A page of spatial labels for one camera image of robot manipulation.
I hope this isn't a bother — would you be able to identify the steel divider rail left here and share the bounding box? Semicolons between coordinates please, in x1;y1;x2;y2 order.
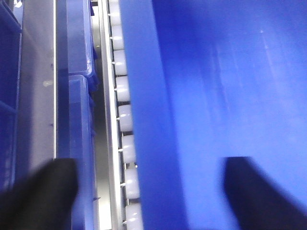
93;0;126;230

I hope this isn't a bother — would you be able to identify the dark blue bin upper left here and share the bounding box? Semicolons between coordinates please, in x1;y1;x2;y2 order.
0;0;22;192

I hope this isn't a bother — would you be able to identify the blue bin rear in wrist view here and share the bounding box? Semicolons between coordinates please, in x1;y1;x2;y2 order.
54;0;99;92

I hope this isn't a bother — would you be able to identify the white roller track right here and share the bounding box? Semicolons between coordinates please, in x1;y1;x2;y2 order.
106;0;143;230

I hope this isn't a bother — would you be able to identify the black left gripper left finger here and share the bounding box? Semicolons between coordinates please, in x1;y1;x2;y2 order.
0;158;78;230

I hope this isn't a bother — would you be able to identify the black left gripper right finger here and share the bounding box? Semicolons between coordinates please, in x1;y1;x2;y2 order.
224;157;307;230

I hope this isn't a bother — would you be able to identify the blue bin lower left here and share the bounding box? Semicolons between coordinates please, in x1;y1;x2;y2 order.
58;75;96;230

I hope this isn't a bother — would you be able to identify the blue bin lower middle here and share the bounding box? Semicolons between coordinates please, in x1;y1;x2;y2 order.
119;0;307;230

